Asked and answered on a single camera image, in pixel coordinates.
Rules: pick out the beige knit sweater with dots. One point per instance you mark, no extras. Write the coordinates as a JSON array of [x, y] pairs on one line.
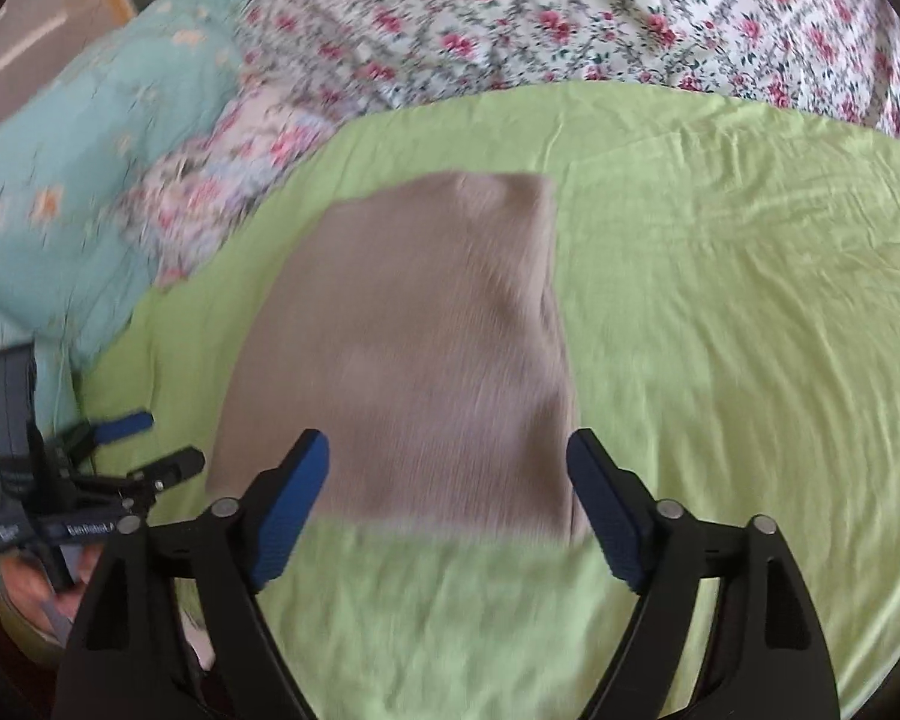
[[405, 352]]

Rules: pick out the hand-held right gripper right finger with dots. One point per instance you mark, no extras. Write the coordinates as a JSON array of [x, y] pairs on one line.
[[604, 510]]

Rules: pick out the person's left hand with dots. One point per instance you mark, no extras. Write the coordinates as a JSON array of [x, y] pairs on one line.
[[30, 592]]

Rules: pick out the green bed sheet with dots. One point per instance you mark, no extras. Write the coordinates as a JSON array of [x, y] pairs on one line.
[[720, 315]]

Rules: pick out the yellow wooden frame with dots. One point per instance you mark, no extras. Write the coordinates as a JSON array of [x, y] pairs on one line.
[[52, 7]]

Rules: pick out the rose floral quilt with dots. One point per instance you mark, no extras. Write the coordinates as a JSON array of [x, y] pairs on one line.
[[570, 15]]

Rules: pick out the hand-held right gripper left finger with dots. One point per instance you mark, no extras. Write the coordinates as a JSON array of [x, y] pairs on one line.
[[292, 510]]

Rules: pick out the teal floral blanket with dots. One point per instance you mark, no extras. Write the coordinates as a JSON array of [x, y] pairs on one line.
[[82, 165]]

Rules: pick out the pastel floral pillow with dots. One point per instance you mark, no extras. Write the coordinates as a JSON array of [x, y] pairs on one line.
[[210, 195]]

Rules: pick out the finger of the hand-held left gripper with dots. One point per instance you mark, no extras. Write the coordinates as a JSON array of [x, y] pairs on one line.
[[176, 463], [124, 426]]

